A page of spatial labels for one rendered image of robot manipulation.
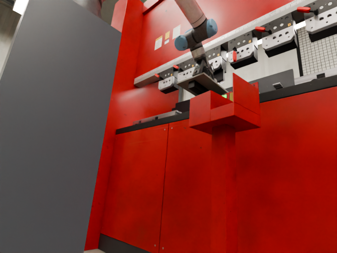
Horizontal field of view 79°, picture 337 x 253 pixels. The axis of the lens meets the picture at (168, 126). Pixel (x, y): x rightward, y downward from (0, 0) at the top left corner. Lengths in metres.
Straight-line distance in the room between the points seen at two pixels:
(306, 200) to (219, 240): 0.35
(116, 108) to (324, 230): 1.51
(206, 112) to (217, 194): 0.28
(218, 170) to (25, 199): 0.54
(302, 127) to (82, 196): 0.79
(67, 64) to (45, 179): 0.21
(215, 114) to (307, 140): 0.37
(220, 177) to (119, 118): 1.24
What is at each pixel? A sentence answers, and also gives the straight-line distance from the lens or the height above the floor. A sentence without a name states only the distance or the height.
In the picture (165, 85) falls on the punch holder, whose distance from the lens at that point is 1.61.
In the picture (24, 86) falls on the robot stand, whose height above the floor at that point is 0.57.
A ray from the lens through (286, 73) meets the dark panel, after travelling 1.79.
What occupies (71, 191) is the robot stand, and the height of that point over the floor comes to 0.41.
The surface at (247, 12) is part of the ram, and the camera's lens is 1.49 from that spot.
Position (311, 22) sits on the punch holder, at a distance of 1.27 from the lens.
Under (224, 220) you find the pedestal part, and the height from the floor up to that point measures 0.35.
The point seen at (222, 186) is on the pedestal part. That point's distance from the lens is 0.71.
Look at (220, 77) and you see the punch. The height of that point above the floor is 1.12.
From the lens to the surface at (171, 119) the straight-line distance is 1.28.
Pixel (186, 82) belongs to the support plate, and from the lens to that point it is 1.14.
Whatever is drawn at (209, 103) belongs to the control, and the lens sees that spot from 0.74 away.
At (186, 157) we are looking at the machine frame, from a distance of 1.14.
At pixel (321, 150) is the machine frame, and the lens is 0.90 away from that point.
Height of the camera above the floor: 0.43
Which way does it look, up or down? 17 degrees up
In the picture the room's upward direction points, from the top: 5 degrees clockwise
